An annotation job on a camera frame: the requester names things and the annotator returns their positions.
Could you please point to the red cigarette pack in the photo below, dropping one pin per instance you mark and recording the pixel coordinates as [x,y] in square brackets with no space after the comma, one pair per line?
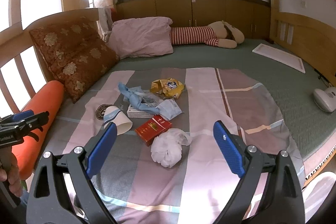
[153,128]

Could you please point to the white flat board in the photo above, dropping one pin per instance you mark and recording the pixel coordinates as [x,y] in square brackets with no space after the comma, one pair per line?
[280,56]

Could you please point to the brown floral cushion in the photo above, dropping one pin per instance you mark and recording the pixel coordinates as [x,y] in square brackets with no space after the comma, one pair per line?
[75,54]

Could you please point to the pink pillow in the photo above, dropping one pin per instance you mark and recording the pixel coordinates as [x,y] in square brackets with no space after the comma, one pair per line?
[141,37]

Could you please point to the white plastic bag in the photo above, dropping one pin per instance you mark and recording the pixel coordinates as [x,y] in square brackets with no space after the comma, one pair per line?
[166,149]

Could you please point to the striped plush doll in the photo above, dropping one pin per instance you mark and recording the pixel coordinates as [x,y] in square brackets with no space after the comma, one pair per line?
[217,34]

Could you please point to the white blue paper cup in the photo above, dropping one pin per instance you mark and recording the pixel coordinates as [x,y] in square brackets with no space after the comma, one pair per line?
[115,115]

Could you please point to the blue crumpled plastic glove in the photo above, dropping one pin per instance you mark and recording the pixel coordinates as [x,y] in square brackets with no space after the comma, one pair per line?
[135,100]

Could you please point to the green bed sheet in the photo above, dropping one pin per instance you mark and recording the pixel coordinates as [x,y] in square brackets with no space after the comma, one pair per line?
[292,90]

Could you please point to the person's left hand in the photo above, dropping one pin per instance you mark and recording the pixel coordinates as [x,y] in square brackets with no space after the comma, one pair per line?
[13,178]

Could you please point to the white handheld appliance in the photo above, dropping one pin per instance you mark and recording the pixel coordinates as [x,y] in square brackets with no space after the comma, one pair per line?
[325,99]

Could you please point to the wooden bed headboard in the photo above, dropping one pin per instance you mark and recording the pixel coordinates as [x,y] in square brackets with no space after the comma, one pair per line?
[251,17]

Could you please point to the white small box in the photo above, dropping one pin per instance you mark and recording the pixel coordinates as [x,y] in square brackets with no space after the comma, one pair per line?
[135,113]

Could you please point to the pink grey striped blanket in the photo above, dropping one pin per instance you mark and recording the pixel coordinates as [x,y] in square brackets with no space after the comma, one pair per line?
[134,188]

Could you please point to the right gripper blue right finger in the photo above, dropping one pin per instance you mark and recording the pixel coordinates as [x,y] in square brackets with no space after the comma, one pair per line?
[231,147]

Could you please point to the light blue printed packet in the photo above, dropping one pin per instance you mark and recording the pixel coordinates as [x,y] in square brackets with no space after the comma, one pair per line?
[169,109]

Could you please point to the yellow snack wrapper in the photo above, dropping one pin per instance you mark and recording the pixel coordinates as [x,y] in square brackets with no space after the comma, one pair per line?
[168,88]

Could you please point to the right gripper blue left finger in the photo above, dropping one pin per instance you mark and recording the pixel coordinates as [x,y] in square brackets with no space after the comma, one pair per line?
[98,148]

